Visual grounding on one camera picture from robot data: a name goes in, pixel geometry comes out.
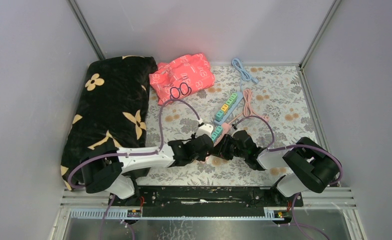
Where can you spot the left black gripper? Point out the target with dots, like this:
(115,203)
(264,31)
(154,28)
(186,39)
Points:
(202,158)

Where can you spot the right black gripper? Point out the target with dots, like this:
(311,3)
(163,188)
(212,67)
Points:
(220,149)

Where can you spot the teal plug cube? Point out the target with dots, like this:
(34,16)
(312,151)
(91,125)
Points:
(214,136)
(219,115)
(218,130)

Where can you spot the pink power strip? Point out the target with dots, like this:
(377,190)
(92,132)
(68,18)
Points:
(231,129)

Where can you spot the yellow plug cube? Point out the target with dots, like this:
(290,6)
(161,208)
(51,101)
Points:
(224,108)

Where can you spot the green plug cube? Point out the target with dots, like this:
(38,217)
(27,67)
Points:
(230,102)
(234,96)

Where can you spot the green plug cube bottom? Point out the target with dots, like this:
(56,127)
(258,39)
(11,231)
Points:
(234,96)

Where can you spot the blue power strip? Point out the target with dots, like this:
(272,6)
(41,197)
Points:
(245,76)

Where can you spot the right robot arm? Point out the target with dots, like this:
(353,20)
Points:
(312,167)

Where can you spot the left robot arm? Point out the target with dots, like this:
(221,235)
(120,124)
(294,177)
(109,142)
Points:
(106,172)

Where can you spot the floral table mat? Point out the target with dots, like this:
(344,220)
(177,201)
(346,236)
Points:
(278,95)

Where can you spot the pink patterned bag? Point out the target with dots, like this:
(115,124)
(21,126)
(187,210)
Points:
(182,77)

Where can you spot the black floral blanket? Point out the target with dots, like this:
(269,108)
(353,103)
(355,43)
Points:
(112,107)

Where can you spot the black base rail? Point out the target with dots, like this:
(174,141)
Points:
(207,201)

